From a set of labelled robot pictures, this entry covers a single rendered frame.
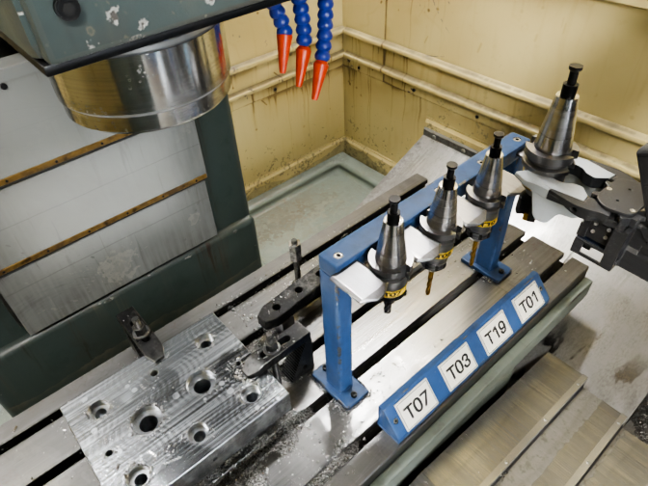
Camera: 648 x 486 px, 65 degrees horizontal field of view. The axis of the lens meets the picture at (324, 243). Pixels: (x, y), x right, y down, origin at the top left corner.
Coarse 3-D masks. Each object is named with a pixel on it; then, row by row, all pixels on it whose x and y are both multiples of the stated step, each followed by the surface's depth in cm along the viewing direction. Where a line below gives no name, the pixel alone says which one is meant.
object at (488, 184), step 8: (488, 152) 77; (488, 160) 76; (496, 160) 76; (480, 168) 79; (488, 168) 77; (496, 168) 77; (480, 176) 79; (488, 176) 78; (496, 176) 77; (480, 184) 79; (488, 184) 78; (496, 184) 78; (480, 192) 80; (488, 192) 79; (496, 192) 79
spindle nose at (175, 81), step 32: (192, 32) 41; (224, 32) 46; (96, 64) 39; (128, 64) 40; (160, 64) 41; (192, 64) 42; (224, 64) 46; (64, 96) 43; (96, 96) 41; (128, 96) 41; (160, 96) 42; (192, 96) 44; (224, 96) 48; (96, 128) 44; (128, 128) 43; (160, 128) 44
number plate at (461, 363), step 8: (464, 344) 92; (456, 352) 91; (464, 352) 92; (448, 360) 90; (456, 360) 91; (464, 360) 92; (472, 360) 93; (440, 368) 89; (448, 368) 90; (456, 368) 91; (464, 368) 92; (472, 368) 93; (448, 376) 90; (456, 376) 91; (464, 376) 91; (448, 384) 90; (456, 384) 90
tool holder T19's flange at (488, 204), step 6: (474, 180) 83; (468, 186) 82; (504, 186) 82; (468, 192) 81; (504, 192) 81; (468, 198) 81; (474, 198) 80; (480, 198) 80; (498, 198) 80; (504, 198) 80; (480, 204) 80; (486, 204) 79; (492, 204) 79; (498, 204) 79; (504, 204) 81; (492, 210) 80
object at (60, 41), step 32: (0, 0) 23; (32, 0) 22; (64, 0) 23; (96, 0) 24; (128, 0) 25; (160, 0) 26; (192, 0) 27; (224, 0) 28; (256, 0) 29; (288, 0) 31; (0, 32) 28; (32, 32) 23; (64, 32) 24; (96, 32) 24; (128, 32) 25; (160, 32) 27; (32, 64) 26; (64, 64) 25
